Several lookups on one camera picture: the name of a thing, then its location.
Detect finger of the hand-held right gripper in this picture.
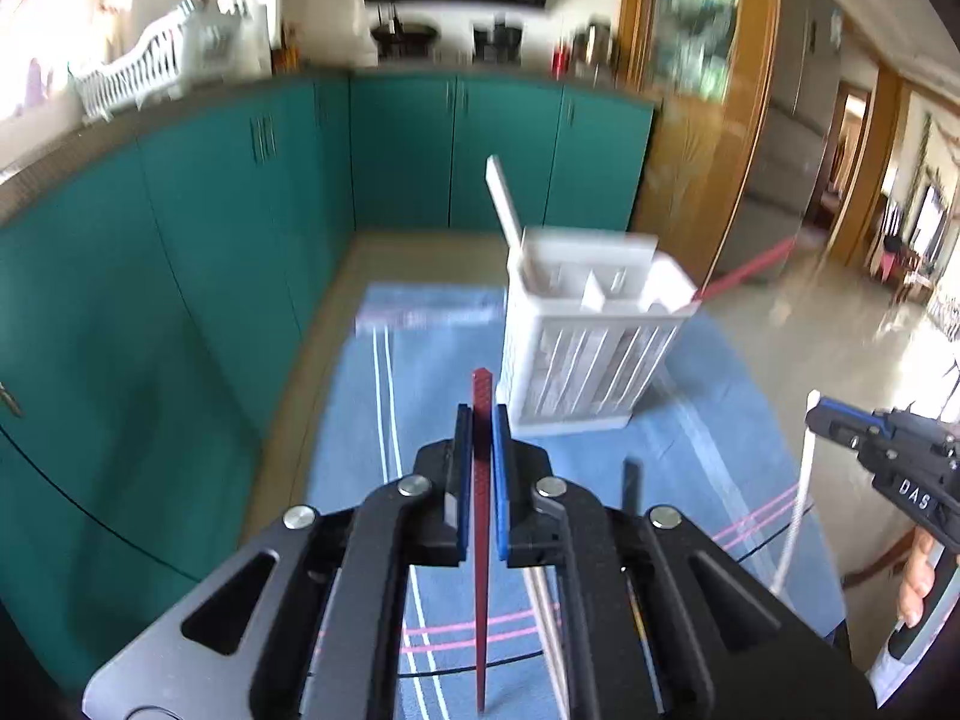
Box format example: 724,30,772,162
806,397,893,437
829,431,883,470

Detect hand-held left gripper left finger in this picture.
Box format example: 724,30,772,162
82,403,475,720

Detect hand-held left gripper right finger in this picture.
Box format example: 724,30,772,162
491,403,878,720

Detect dark red chopstick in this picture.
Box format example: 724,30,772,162
690,236,796,308
469,367,497,713

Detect white chopstick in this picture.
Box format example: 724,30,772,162
525,568,572,720
769,388,823,602

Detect white plastic utensil holder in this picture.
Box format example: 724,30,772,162
501,227,702,436

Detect cream chopstick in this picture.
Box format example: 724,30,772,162
485,155,537,286

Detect person's right hand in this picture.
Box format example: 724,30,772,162
895,523,940,629

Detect blue striped towel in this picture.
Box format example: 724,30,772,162
307,281,850,720

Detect silver refrigerator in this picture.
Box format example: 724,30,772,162
731,0,845,271

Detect teal lower cabinets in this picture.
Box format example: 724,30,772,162
0,69,656,695

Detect wooden framed glass door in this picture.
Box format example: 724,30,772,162
619,0,785,282

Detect black cooking pot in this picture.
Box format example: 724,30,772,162
472,15,523,65

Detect black wok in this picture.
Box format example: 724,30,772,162
371,4,438,61

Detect stainless steel pot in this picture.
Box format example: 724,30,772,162
574,19,614,77

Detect dark sauce bottle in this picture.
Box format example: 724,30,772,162
274,22,301,74

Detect white countertop appliance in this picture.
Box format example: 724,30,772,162
253,0,283,77

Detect white dish rack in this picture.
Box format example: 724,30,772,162
67,0,257,125

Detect thin black cable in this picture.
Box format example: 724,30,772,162
0,420,212,586

